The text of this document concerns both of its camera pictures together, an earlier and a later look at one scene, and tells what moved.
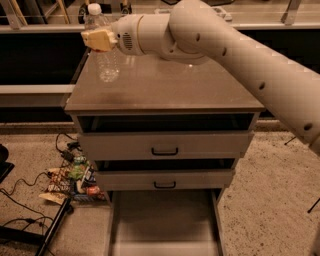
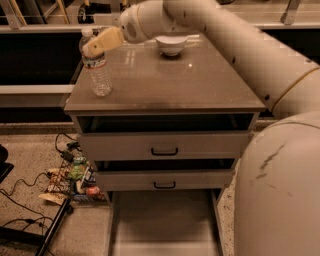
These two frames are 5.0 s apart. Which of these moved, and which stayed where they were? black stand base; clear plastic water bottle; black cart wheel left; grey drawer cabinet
Moved: clear plastic water bottle
Stayed: black cart wheel left; grey drawer cabinet; black stand base
